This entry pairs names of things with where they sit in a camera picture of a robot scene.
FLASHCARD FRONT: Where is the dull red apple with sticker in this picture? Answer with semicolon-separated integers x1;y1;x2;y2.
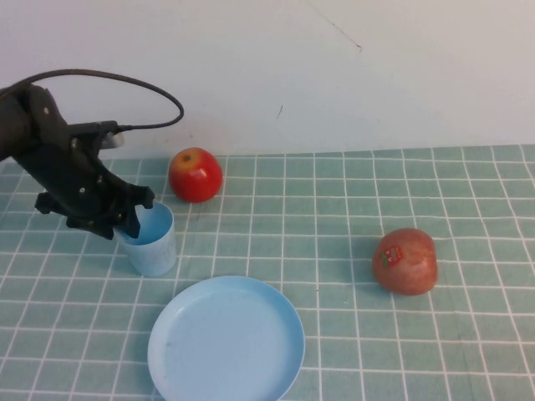
371;227;440;297

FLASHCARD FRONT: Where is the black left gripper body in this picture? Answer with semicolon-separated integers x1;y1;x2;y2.
18;124;156;230

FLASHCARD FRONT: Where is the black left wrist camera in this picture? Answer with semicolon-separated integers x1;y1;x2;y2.
69;120;126;150

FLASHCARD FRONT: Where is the black camera cable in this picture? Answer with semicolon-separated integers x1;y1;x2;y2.
0;69;186;131

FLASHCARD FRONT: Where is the light blue plastic cup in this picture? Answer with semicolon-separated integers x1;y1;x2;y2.
115;201;177;277

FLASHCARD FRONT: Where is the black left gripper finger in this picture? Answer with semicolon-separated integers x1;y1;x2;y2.
65;216;116;241
120;206;142;241

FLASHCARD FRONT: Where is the green white grid tablecloth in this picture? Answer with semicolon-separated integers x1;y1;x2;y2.
0;144;535;401

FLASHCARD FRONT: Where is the shiny red yellow-topped apple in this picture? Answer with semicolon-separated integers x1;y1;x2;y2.
168;147;224;205

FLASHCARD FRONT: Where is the light blue round plate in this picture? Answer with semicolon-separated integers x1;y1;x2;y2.
146;274;307;401

